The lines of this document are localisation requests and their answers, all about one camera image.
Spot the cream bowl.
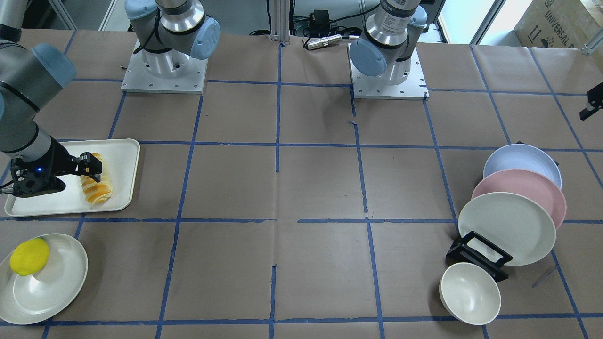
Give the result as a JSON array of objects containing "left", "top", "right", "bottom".
[{"left": 439, "top": 262, "right": 502, "bottom": 325}]

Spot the yellow lemon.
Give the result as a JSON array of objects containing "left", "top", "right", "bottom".
[{"left": 9, "top": 238, "right": 50, "bottom": 276}]

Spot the blue plate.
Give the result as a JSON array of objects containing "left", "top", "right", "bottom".
[{"left": 482, "top": 143, "right": 562, "bottom": 189}]

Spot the white rectangular tray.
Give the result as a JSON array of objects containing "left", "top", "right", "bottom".
[{"left": 4, "top": 138, "right": 140, "bottom": 217}]

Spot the cardboard box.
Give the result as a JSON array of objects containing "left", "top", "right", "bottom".
[{"left": 514, "top": 0, "right": 603, "bottom": 48}]

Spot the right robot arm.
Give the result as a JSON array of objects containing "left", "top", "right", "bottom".
[{"left": 0, "top": 0, "right": 220, "bottom": 203}]

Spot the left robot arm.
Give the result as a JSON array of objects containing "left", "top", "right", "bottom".
[{"left": 348, "top": 0, "right": 429, "bottom": 100}]

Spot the orange striped bread roll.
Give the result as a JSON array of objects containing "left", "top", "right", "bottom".
[{"left": 79, "top": 153, "right": 114, "bottom": 205}]

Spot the aluminium frame post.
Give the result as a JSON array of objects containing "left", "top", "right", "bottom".
[{"left": 269, "top": 0, "right": 293, "bottom": 45}]

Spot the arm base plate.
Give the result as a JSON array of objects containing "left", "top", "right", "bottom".
[
  {"left": 121, "top": 50, "right": 209, "bottom": 94},
  {"left": 350, "top": 49, "right": 430, "bottom": 100}
]

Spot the black dish rack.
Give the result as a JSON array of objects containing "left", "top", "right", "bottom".
[{"left": 447, "top": 230, "right": 513, "bottom": 282}]

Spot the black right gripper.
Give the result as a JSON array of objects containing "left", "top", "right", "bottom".
[{"left": 10, "top": 138, "right": 103, "bottom": 198}]

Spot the silver cylinder connector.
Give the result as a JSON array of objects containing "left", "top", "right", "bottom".
[{"left": 303, "top": 34, "right": 342, "bottom": 51}]

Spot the cream plate in rack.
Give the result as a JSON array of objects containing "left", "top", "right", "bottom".
[{"left": 458, "top": 192, "right": 556, "bottom": 266}]

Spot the white plate with lemon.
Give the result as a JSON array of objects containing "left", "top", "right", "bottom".
[{"left": 0, "top": 233, "right": 88, "bottom": 325}]

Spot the pink plate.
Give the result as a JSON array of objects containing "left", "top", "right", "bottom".
[{"left": 471, "top": 169, "right": 567, "bottom": 229}]

